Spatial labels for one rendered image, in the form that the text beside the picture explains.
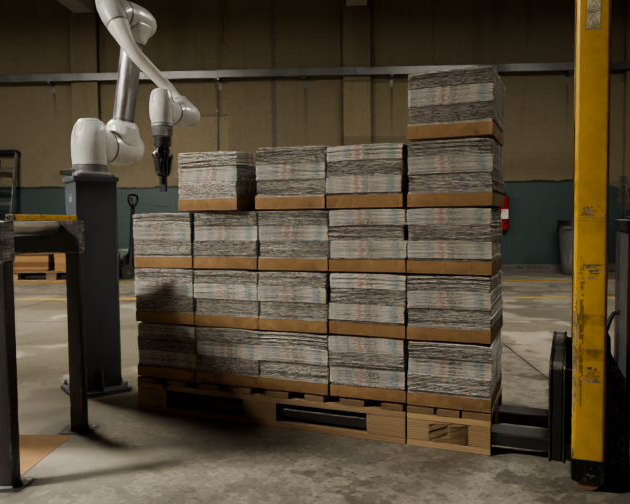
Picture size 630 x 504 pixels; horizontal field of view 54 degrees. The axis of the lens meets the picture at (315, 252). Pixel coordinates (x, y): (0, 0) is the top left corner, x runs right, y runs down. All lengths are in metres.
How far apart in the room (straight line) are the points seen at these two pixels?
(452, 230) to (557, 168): 7.55
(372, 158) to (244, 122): 7.19
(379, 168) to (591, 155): 0.70
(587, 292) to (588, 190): 0.29
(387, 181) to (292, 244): 0.43
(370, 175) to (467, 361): 0.72
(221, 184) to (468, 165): 0.93
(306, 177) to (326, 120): 6.95
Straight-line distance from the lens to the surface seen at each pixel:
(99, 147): 3.02
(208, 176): 2.46
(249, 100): 9.37
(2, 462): 2.15
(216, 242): 2.46
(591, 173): 1.91
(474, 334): 2.15
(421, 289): 2.16
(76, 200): 2.96
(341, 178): 2.23
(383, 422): 2.30
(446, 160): 2.14
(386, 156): 2.19
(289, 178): 2.32
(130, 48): 3.01
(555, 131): 9.68
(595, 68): 1.95
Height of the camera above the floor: 0.80
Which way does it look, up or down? 3 degrees down
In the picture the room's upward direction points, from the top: 1 degrees counter-clockwise
